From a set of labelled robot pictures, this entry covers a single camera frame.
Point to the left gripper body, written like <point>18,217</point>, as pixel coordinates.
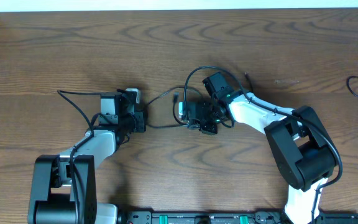
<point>140,121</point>

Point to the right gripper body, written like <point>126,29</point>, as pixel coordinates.
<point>212,118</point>

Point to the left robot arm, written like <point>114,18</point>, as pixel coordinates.
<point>64,185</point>

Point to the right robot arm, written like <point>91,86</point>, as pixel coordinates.
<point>304,153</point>

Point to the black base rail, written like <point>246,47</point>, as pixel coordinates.
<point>147,217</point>

